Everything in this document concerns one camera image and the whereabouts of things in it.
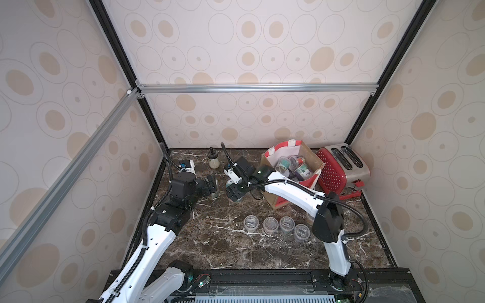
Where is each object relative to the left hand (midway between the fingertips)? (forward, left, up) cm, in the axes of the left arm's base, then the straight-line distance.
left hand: (210, 176), depth 73 cm
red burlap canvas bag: (+24, -35, -8) cm, 43 cm away
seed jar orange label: (-10, -16, -21) cm, 29 cm away
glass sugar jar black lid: (+25, +4, -18) cm, 32 cm away
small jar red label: (+19, -39, -12) cm, 44 cm away
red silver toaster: (+10, -59, -9) cm, 60 cm away
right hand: (+4, -12, -13) cm, 18 cm away
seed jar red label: (-10, -32, -22) cm, 40 cm away
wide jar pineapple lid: (+3, -7, -8) cm, 11 cm away
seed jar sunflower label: (+8, +2, -27) cm, 28 cm away
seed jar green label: (+17, -32, -13) cm, 39 cm away
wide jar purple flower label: (+11, -41, -11) cm, 44 cm away
